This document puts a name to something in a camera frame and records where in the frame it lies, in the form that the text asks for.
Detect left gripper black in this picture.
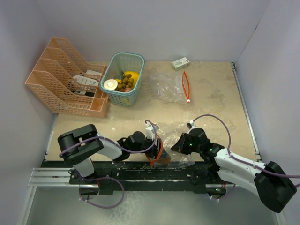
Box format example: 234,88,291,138
129,135,169,160

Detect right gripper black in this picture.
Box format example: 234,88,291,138
171,133,202,155

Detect clear bag of mushrooms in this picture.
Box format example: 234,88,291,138
145,122,195,169

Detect clear zip bag red seal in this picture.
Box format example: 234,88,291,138
149,71,191,104

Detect pink fake mushroom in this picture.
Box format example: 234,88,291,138
123,88,132,92

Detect brown longan fruit cluster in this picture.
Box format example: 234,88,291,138
116,71,135,92

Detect beige fake mushroom slice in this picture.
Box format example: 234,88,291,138
103,79,118,90

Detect brown fake mushroom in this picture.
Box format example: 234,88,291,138
158,157,171,165

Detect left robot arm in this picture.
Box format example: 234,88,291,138
58,122,171,184

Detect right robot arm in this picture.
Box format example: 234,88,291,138
171,128,297,213

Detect small green white box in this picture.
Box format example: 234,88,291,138
172,57,190,71

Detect teal plastic basket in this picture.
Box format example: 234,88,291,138
99,52,145,106

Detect white papers in organizer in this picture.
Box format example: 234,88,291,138
72,70,102,97

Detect orange mesh file organizer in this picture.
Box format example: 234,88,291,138
25,37,109,118

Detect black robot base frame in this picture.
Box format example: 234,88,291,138
69,161,233,197

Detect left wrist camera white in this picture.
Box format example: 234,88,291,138
145,123,159,140

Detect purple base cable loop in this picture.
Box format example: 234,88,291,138
78,175,126,209

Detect aluminium rail frame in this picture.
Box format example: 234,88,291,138
28,61,286,225

